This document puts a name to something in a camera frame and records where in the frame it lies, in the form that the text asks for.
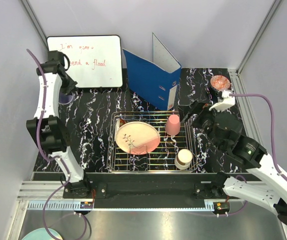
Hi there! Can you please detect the lavender cup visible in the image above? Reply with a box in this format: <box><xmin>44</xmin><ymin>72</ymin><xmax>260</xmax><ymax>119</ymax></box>
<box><xmin>58</xmin><ymin>93</ymin><xmax>74</xmax><ymax>105</ymax></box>

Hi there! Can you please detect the whiteboard with red writing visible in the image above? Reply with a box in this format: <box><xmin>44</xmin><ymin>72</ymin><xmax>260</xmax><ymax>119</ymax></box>
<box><xmin>47</xmin><ymin>34</ymin><xmax>123</xmax><ymax>88</ymax></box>

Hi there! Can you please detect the pink beige plate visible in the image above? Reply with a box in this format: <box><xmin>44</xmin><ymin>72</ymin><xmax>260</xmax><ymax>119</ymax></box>
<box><xmin>114</xmin><ymin>121</ymin><xmax>161</xmax><ymax>155</ymax></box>

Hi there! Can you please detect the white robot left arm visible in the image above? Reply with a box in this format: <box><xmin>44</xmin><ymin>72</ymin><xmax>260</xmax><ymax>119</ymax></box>
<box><xmin>26</xmin><ymin>50</ymin><xmax>92</xmax><ymax>198</ymax></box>

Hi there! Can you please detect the beige brown cup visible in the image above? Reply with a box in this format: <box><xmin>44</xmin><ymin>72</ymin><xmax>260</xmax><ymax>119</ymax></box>
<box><xmin>174</xmin><ymin>149</ymin><xmax>193</xmax><ymax>170</ymax></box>

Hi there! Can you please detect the blue ring binder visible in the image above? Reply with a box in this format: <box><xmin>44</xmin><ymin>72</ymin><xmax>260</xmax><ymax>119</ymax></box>
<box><xmin>123</xmin><ymin>34</ymin><xmax>182</xmax><ymax>111</ymax></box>

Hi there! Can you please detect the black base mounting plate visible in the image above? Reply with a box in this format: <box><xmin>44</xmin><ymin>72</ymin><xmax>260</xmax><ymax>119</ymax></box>
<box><xmin>63</xmin><ymin>173</ymin><xmax>227</xmax><ymax>211</ymax></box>

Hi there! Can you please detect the light blue plate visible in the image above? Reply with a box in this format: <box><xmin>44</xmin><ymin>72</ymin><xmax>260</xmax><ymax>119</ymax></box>
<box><xmin>22</xmin><ymin>228</ymin><xmax>63</xmax><ymax>240</ymax></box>

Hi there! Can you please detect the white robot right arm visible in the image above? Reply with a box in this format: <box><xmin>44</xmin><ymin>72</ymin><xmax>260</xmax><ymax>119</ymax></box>
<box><xmin>178</xmin><ymin>101</ymin><xmax>287</xmax><ymax>225</ymax></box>

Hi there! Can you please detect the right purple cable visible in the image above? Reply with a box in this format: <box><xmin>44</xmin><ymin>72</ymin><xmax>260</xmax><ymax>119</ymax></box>
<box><xmin>188</xmin><ymin>92</ymin><xmax>287</xmax><ymax>216</ymax></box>

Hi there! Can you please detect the wire dish rack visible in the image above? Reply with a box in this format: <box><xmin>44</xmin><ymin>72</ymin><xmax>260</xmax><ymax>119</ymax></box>
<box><xmin>107</xmin><ymin>111</ymin><xmax>198</xmax><ymax>174</ymax></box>

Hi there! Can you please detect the pink cup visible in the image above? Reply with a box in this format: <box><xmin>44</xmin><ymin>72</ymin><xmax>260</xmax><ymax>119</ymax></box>
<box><xmin>165</xmin><ymin>114</ymin><xmax>181</xmax><ymax>136</ymax></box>

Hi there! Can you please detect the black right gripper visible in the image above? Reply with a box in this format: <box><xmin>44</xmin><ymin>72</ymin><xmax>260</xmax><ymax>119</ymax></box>
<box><xmin>175</xmin><ymin>98</ymin><xmax>225</xmax><ymax>150</ymax></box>

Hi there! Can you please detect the red blue patterned bowl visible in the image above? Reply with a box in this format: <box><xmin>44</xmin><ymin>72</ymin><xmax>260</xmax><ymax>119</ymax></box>
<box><xmin>210</xmin><ymin>75</ymin><xmax>231</xmax><ymax>92</ymax></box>

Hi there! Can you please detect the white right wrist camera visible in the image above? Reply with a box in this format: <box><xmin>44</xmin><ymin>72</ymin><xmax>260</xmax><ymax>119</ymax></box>
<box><xmin>209</xmin><ymin>90</ymin><xmax>236</xmax><ymax>112</ymax></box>

